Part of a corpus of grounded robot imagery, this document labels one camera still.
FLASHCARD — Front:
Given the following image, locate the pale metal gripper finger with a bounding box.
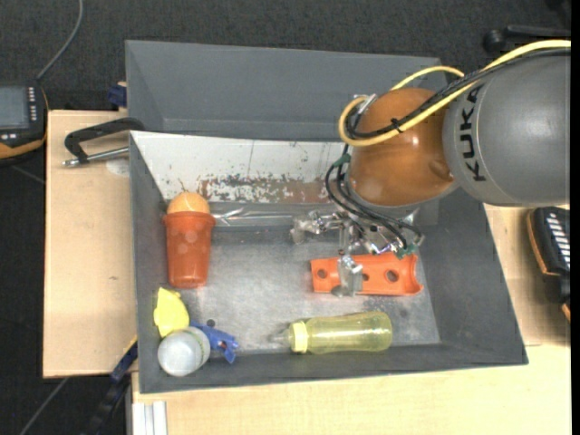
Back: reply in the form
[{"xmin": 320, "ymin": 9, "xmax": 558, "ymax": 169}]
[
  {"xmin": 332, "ymin": 255, "xmax": 364, "ymax": 299},
  {"xmin": 290, "ymin": 209, "xmax": 339, "ymax": 244}
]

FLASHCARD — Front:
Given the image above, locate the orange perforated half tube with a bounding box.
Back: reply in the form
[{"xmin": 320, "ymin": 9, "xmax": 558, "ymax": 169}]
[{"xmin": 309, "ymin": 251, "xmax": 425, "ymax": 299}]

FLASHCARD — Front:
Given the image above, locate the yellow baby bottle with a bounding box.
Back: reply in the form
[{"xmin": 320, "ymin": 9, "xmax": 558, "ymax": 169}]
[{"xmin": 270, "ymin": 311, "xmax": 394, "ymax": 356}]

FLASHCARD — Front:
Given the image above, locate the orange ball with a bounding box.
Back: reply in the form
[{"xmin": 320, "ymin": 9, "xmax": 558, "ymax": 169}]
[{"xmin": 166, "ymin": 190, "xmax": 211, "ymax": 217}]

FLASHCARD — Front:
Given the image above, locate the orange plastic cup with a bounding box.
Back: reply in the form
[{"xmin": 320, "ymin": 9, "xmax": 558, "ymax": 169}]
[{"xmin": 161, "ymin": 210, "xmax": 217, "ymax": 290}]

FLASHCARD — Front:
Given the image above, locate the grey metal bin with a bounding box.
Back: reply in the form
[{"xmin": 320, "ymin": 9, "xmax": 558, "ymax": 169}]
[{"xmin": 123, "ymin": 39, "xmax": 530, "ymax": 395}]

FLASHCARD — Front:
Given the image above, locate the yellow plastic piece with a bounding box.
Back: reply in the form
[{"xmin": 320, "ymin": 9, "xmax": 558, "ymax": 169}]
[{"xmin": 152, "ymin": 286, "xmax": 191, "ymax": 339}]

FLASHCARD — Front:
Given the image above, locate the white spray bottle blue trigger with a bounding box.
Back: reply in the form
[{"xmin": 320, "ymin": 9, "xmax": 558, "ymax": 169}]
[{"xmin": 156, "ymin": 319, "xmax": 240, "ymax": 378}]

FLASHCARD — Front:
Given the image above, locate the pale cardboard board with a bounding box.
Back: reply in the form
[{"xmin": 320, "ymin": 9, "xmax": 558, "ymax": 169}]
[{"xmin": 42, "ymin": 109, "xmax": 140, "ymax": 379}]

